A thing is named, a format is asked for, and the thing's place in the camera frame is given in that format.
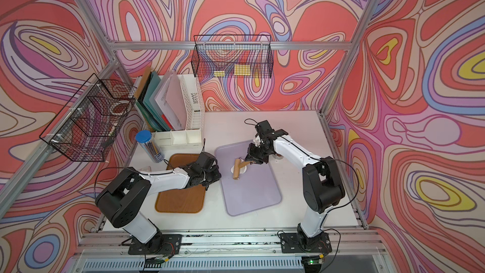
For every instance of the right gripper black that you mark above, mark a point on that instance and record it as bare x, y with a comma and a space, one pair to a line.
251, 156

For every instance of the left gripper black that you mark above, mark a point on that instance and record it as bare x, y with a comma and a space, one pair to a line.
217, 172

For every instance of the white dough piece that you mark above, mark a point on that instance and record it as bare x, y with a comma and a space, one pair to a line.
242, 170

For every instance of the wooden dough roller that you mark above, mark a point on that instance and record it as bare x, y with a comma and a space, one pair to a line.
239, 162

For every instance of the lilac plastic cutting mat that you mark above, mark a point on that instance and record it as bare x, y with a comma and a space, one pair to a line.
254, 190

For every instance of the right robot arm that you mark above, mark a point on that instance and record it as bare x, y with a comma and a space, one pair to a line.
323, 188

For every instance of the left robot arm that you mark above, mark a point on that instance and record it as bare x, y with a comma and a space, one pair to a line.
120, 202

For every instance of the round metal cutter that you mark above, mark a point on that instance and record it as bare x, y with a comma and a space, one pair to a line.
277, 156

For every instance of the brown wooden tray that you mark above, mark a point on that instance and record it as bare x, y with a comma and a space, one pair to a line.
187, 201

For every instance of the white file organizer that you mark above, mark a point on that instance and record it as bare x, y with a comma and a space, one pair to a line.
192, 136

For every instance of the blue lid clear jar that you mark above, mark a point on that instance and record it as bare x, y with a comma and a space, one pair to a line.
145, 140

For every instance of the green folder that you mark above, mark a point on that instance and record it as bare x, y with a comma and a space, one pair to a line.
147, 98

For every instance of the white paper folder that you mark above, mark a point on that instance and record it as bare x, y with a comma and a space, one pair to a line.
169, 97

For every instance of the yellow sticky note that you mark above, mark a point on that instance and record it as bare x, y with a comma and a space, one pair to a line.
242, 70

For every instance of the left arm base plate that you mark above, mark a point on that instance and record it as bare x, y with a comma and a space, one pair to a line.
159, 245

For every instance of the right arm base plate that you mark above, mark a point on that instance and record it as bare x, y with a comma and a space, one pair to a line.
294, 243

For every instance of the black wire basket back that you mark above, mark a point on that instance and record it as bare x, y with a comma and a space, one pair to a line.
215, 55

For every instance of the black wire basket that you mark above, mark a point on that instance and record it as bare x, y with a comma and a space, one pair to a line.
86, 127
215, 55

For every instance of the black wire basket left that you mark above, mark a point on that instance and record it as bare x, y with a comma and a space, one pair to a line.
86, 127

